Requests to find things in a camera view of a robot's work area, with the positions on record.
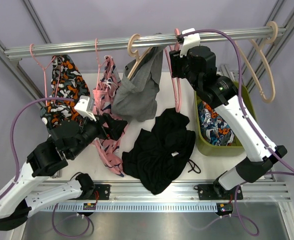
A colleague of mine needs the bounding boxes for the pink plastic hanger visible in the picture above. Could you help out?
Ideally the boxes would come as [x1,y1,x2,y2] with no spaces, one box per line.
[164,41,182,113]

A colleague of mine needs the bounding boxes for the blue orange skull shorts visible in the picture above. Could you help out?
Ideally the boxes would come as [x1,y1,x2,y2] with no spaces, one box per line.
[197,101,235,146]

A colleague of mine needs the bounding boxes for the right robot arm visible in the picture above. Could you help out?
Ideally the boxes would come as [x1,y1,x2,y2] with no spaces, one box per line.
[169,46,288,199]

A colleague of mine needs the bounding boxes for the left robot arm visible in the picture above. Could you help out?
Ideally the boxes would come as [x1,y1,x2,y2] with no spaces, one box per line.
[0,113,128,231]

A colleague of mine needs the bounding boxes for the pink patterned shorts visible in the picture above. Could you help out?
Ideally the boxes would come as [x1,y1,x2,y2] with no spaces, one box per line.
[92,55,125,178]

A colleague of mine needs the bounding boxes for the grey shorts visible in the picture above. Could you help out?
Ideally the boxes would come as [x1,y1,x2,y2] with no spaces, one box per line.
[111,46,165,122]

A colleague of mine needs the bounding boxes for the beige wooden hanger with grey shorts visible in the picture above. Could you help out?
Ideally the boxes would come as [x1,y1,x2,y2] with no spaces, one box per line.
[127,33,152,80]

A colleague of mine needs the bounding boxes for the orange black camouflage shorts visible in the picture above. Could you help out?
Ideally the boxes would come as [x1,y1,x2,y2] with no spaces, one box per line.
[40,54,91,131]

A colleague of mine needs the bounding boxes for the thin pink hanger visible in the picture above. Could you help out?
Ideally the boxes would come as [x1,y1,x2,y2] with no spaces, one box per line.
[94,38,106,92]
[29,43,56,98]

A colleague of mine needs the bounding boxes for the thin pink left hanger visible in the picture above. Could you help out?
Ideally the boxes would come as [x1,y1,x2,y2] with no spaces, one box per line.
[29,43,56,98]

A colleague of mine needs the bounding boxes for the olive green plastic basket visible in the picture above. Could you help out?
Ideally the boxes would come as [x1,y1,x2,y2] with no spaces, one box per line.
[193,86,257,157]

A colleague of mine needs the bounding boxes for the aluminium hanging rail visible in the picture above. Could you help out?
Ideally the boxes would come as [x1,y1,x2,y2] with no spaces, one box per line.
[4,26,274,60]

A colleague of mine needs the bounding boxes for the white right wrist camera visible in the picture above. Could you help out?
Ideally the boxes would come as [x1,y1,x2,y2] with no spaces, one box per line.
[174,28,201,58]

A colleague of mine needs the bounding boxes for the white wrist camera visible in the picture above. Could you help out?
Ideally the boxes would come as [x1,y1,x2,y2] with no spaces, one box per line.
[74,95,97,122]
[174,28,201,58]

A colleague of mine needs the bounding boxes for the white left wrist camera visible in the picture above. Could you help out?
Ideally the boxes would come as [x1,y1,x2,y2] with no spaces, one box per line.
[74,95,97,122]

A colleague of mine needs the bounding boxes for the slotted cable duct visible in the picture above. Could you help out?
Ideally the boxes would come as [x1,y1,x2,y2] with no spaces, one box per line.
[42,202,218,213]

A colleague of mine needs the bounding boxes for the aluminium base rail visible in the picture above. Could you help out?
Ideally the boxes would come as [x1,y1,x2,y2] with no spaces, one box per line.
[36,178,292,203]

